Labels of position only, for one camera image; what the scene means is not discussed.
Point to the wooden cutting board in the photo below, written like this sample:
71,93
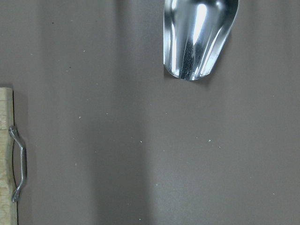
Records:
8,208

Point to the metal ice scoop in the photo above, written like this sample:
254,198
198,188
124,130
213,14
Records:
195,32

